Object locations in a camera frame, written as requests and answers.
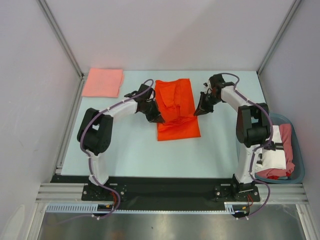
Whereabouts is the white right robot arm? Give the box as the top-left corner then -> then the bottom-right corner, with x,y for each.
193,73 -> 274,201

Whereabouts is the aluminium front rail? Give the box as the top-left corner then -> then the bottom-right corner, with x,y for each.
35,183 -> 309,205

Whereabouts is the aluminium frame post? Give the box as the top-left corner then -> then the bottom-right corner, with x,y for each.
256,0 -> 304,77
36,0 -> 84,80

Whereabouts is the blue slotted cable duct right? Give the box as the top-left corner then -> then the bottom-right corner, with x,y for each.
224,202 -> 266,215

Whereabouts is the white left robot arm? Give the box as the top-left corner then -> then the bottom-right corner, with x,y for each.
77,82 -> 165,200

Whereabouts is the aluminium frame post right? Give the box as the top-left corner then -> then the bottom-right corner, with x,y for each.
256,0 -> 304,77

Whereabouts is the pink garment in bin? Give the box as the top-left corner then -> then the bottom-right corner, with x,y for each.
255,123 -> 295,180

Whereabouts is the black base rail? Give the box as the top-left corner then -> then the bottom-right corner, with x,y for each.
51,175 -> 261,212

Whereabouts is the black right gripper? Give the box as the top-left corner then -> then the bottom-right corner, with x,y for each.
194,91 -> 222,117

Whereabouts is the orange polo t-shirt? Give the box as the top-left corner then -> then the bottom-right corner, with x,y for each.
155,78 -> 201,142

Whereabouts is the folded pink t-shirt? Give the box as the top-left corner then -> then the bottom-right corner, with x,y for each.
81,68 -> 124,98

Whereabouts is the teal plastic laundry bin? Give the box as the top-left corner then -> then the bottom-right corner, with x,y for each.
255,113 -> 305,184

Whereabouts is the blue slotted cable duct left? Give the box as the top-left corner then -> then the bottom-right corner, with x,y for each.
46,203 -> 114,214

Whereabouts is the aluminium frame post left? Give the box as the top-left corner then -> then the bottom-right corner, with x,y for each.
36,0 -> 84,80

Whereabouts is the blue slotted cable duct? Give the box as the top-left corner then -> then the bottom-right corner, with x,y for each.
46,203 -> 114,214
224,202 -> 266,215

